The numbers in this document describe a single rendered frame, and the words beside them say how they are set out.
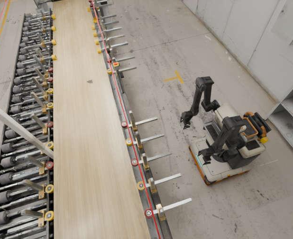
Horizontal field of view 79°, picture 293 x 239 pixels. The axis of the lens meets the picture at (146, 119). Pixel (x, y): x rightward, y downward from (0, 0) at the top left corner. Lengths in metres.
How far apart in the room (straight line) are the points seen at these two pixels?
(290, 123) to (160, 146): 2.12
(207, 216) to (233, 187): 0.55
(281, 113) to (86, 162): 3.12
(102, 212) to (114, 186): 0.24
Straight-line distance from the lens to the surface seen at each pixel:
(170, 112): 3.34
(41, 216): 2.13
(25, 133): 1.90
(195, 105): 1.76
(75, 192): 2.01
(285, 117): 3.70
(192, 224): 2.73
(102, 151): 2.05
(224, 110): 1.75
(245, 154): 2.27
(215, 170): 2.65
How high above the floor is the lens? 2.70
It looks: 56 degrees down
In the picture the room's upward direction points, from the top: 7 degrees counter-clockwise
